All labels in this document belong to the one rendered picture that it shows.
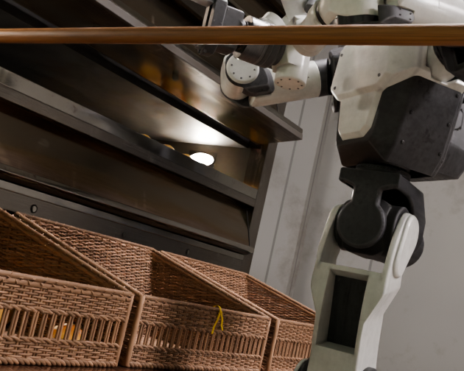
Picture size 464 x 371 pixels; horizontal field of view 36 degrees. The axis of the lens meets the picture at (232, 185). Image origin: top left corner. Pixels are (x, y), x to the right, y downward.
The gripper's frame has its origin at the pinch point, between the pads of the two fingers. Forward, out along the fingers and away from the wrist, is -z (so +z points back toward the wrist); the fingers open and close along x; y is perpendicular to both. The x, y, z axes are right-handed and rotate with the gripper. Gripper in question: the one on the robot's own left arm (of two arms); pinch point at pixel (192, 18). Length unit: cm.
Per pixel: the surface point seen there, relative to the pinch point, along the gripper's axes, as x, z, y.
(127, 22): -12, -2, 50
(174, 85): -9, 24, 84
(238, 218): 23, 70, 118
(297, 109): -70, 159, 266
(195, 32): 8.6, -3.7, -16.7
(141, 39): 9.6, -10.0, -6.4
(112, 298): 56, 1, 10
